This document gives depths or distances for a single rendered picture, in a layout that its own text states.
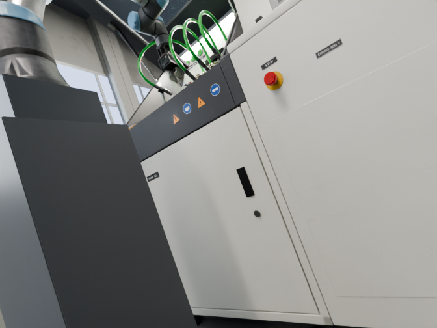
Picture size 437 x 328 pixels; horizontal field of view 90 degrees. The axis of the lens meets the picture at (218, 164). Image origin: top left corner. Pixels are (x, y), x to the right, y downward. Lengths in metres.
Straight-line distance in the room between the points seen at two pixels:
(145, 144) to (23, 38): 0.53
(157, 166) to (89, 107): 0.46
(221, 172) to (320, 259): 0.40
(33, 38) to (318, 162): 0.75
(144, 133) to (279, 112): 0.60
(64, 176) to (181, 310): 0.38
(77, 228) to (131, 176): 0.16
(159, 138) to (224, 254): 0.53
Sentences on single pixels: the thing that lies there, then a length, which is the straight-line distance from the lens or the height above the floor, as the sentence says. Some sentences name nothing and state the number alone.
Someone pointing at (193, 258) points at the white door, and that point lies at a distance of 0.99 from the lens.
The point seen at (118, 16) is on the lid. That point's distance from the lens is 1.63.
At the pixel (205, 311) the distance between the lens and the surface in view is 1.10.
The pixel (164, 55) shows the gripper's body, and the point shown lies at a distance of 1.20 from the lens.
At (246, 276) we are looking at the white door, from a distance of 0.88.
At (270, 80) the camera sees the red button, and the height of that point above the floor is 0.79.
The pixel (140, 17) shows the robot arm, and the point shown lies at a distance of 1.22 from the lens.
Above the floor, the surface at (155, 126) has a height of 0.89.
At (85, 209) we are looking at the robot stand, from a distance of 0.47.
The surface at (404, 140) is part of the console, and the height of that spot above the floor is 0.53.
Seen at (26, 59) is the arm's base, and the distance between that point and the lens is 0.65.
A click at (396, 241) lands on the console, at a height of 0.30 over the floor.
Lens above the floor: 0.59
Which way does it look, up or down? 4 degrees up
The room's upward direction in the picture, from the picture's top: 20 degrees counter-clockwise
